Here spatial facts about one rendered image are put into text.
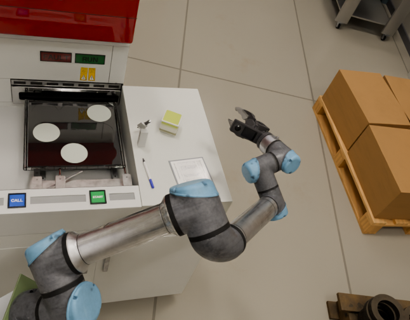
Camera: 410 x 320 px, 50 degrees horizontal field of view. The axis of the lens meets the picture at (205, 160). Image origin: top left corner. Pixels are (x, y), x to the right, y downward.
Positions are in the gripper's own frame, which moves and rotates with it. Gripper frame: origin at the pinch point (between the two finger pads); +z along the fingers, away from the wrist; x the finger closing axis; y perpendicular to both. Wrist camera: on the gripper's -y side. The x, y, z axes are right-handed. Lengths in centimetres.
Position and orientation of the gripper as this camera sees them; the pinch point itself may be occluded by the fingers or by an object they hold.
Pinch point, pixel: (232, 114)
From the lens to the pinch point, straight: 170.8
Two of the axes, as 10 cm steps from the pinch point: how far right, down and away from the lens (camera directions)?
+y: 7.1, 1.9, 6.8
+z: -5.0, -5.4, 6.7
